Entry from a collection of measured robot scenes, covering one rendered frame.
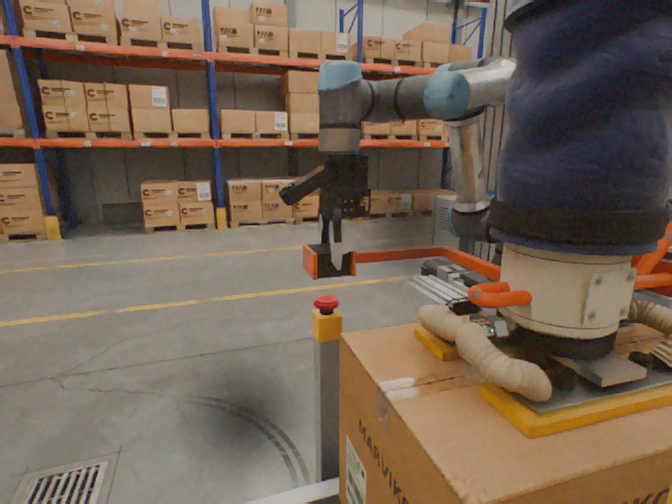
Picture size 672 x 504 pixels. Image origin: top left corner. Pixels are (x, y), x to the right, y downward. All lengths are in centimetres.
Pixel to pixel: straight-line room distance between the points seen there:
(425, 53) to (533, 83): 837
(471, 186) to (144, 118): 673
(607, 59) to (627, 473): 47
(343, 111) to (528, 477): 58
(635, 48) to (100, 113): 742
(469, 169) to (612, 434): 79
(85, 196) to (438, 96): 856
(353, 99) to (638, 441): 62
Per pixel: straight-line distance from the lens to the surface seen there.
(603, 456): 59
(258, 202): 757
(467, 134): 116
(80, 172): 899
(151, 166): 884
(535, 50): 61
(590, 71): 58
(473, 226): 127
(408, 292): 148
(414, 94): 73
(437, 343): 71
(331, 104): 71
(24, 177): 794
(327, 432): 124
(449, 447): 53
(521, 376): 55
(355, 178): 74
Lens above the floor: 142
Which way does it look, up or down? 15 degrees down
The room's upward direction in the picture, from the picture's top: straight up
